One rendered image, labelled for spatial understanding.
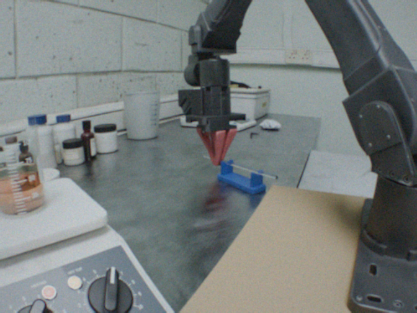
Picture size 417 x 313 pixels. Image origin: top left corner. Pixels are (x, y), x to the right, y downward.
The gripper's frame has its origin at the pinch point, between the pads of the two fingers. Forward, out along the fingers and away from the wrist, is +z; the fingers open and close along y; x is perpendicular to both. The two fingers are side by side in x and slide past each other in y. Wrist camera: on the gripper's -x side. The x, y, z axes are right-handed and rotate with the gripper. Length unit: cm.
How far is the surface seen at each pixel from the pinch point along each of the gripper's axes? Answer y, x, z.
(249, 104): -54, -46, -7
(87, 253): 31.1, 24.5, -3.0
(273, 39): -90, -62, -43
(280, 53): -88, -56, -34
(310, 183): -10.8, 15.1, 3.4
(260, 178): -0.5, 11.2, 1.0
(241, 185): 1.7, 8.8, 2.3
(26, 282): 36.1, 25.8, -2.7
